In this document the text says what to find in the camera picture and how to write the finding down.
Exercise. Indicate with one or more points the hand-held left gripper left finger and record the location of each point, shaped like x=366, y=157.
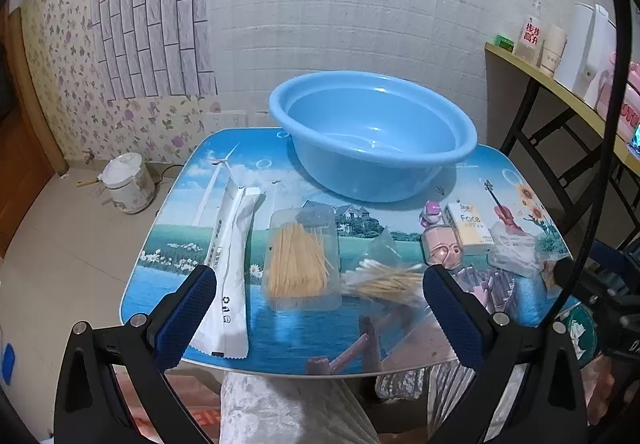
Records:
x=185, y=314

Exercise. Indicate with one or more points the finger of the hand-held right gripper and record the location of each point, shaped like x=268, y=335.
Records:
x=564, y=271

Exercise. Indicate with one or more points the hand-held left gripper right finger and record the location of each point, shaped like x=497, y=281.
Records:
x=452, y=314

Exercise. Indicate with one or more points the clear box of floss picks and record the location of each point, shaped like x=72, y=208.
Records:
x=515, y=254

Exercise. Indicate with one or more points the long white packet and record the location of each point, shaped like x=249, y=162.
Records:
x=227, y=264

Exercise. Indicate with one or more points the pink earbud case with charm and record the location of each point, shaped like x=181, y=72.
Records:
x=442, y=249

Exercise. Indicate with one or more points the clear bag of cotton swabs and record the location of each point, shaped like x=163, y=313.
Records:
x=380, y=281

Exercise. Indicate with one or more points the yellow white tissue pack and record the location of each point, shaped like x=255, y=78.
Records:
x=467, y=229

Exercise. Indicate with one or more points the clear box of toothpicks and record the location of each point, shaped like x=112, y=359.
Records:
x=295, y=264

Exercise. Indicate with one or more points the blue plastic basin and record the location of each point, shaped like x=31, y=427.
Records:
x=350, y=164

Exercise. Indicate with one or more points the scenic printed desktop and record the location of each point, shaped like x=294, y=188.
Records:
x=300, y=334

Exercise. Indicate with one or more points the teal flower printed stool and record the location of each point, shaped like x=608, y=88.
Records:
x=580, y=334

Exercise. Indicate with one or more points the red printed sheet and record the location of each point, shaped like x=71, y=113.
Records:
x=200, y=419

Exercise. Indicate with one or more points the white rice cooker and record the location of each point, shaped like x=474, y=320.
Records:
x=130, y=184

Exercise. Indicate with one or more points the person's patterned pants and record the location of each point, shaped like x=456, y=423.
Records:
x=290, y=414

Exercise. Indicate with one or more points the small blue object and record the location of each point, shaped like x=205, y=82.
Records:
x=8, y=364

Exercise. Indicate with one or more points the pink plastic container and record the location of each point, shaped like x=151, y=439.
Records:
x=632, y=99

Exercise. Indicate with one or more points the yellow folding side table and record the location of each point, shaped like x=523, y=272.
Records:
x=550, y=84

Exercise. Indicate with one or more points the white electric kettle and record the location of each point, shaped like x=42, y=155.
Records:
x=582, y=54

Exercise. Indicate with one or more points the wooden door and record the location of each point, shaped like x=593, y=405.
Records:
x=25, y=149

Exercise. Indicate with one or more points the clear bottle with red label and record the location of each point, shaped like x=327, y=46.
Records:
x=530, y=39

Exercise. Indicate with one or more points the small green box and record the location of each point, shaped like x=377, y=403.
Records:
x=503, y=42

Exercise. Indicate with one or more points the white wall socket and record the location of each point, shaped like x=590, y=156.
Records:
x=234, y=120

